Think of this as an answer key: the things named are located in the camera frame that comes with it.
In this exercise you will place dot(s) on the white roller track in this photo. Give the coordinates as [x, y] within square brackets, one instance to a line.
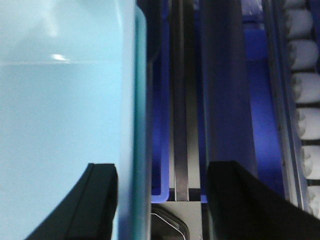
[300, 88]

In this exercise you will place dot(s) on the dark blue bin upper right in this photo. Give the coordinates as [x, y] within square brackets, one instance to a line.
[236, 120]

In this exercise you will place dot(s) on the light blue plastic bin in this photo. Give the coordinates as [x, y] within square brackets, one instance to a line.
[72, 92]

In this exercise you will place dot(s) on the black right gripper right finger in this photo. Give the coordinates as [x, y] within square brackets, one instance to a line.
[243, 208]

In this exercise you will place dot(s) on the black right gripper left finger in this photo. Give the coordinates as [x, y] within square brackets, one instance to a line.
[88, 210]

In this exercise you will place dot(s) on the metal shelf divider rail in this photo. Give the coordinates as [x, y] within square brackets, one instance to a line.
[185, 108]

